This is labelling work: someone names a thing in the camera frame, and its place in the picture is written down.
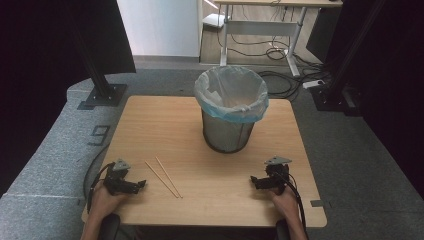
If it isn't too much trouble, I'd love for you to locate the tangle of black floor cables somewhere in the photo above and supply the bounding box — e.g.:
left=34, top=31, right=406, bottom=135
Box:
left=216, top=6, right=333, bottom=102

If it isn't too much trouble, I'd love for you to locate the white power strip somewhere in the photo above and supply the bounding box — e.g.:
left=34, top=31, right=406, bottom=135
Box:
left=302, top=79, right=326, bottom=90

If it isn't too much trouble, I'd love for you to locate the black chair armrest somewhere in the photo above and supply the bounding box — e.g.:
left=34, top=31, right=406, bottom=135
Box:
left=98, top=212, right=122, bottom=240
left=274, top=219, right=292, bottom=240

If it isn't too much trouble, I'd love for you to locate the white flat box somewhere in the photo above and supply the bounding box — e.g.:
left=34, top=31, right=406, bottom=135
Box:
left=201, top=12, right=228, bottom=30

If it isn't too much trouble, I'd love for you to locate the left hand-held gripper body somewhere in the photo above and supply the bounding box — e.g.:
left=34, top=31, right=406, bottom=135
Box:
left=103, top=158, right=135, bottom=196

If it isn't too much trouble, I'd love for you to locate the white-legged wooden desk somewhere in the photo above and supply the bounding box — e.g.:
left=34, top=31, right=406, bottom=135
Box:
left=213, top=0, right=344, bottom=78

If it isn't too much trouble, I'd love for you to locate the black metal stand with base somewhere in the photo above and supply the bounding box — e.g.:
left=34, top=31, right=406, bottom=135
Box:
left=70, top=19, right=129, bottom=111
left=309, top=0, right=388, bottom=113

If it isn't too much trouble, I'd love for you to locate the black panel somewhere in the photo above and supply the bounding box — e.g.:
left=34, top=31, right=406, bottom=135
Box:
left=305, top=5, right=345, bottom=64

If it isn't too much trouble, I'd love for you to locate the person's left hand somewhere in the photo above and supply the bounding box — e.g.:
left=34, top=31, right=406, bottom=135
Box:
left=88, top=184, right=130, bottom=218

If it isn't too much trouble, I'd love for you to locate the metal mesh trash bin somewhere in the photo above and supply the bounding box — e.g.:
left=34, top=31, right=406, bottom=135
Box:
left=200, top=107, right=257, bottom=155

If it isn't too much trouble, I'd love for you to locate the black curtain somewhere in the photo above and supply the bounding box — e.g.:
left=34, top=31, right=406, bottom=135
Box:
left=324, top=0, right=424, bottom=199
left=0, top=0, right=137, bottom=198

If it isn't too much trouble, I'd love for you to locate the wooden chopstick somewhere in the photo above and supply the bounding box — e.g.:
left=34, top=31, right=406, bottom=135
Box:
left=144, top=160, right=180, bottom=199
left=154, top=155, right=184, bottom=199

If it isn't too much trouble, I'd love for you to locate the white partition panel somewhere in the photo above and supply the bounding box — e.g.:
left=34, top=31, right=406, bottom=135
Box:
left=116, top=0, right=204, bottom=59

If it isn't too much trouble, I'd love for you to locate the right hand-held gripper cable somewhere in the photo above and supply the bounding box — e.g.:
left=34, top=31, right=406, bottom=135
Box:
left=282, top=172, right=308, bottom=235

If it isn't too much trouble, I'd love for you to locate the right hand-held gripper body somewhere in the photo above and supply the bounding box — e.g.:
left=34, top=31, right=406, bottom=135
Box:
left=264, top=155, right=293, bottom=195

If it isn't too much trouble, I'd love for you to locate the person's right hand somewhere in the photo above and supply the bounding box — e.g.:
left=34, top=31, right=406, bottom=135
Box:
left=268, top=189, right=302, bottom=223

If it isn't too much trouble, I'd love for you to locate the translucent blue bin liner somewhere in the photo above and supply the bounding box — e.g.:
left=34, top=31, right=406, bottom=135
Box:
left=193, top=65, right=270, bottom=125

